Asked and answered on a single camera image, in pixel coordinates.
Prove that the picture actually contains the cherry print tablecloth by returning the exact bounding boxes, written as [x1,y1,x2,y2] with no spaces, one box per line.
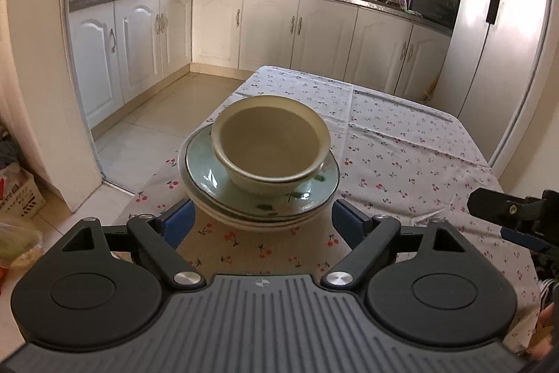
[111,65,544,356]

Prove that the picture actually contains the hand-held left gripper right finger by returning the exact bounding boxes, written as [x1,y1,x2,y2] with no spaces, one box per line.
[321,199,467,292]

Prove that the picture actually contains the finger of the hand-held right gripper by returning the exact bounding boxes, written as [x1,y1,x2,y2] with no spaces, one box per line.
[500,225,553,253]
[466,187,532,226]

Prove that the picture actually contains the person's right hand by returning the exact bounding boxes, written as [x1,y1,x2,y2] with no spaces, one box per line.
[529,304,557,358]

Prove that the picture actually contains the small cream bowl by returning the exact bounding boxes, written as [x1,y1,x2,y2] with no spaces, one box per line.
[210,95,331,200]

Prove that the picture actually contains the silver refrigerator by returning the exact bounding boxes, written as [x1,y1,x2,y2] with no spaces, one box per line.
[430,0,559,177]

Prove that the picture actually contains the black microwave oven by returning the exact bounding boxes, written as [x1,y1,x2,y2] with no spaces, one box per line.
[408,0,462,29]

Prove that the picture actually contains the white plastic crate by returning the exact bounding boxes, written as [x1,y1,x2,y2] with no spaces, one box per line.
[0,165,47,221]

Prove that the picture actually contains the plain white plate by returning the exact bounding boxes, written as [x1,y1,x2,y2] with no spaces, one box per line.
[188,189,333,233]

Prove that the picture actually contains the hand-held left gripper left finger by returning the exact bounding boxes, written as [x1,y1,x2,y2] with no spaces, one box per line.
[60,198,207,292]

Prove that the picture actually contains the clear plastic bag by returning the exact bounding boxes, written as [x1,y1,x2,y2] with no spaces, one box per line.
[0,222,44,270]

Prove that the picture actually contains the cream kitchen cabinets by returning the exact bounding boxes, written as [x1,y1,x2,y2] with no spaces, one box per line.
[70,0,452,129]

